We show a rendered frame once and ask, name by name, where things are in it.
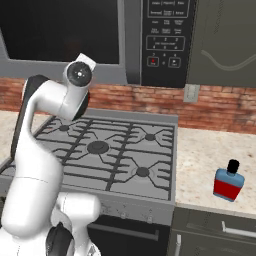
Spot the dark grey base cupboard door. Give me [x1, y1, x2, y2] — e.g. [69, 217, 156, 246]
[167, 229, 256, 256]

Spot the dark oven door handle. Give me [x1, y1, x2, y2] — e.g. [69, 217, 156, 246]
[87, 222, 161, 242]

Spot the black and grey microwave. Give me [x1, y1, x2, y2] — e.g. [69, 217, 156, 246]
[0, 0, 198, 89]

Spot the grey gas hob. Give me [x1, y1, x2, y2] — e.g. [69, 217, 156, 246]
[0, 107, 180, 228]

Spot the black oven door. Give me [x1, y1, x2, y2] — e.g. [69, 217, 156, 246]
[87, 214, 172, 256]

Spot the white drawer handle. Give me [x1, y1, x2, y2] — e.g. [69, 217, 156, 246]
[221, 221, 256, 239]

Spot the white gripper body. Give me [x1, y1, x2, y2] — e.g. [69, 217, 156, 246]
[73, 52, 98, 73]

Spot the blue bottle with red label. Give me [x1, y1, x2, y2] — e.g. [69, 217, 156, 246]
[212, 159, 246, 203]

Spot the grey wall socket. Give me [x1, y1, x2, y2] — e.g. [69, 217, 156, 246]
[183, 83, 201, 103]

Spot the grey curved cupboard handle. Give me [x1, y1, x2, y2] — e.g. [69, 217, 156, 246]
[199, 49, 256, 72]

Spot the microwave start button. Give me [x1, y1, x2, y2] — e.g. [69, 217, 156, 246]
[168, 57, 182, 69]

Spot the dark grey drawer front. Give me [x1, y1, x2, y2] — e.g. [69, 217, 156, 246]
[185, 211, 256, 242]

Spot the white cupboard door handle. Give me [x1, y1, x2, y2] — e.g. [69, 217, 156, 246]
[175, 233, 183, 256]

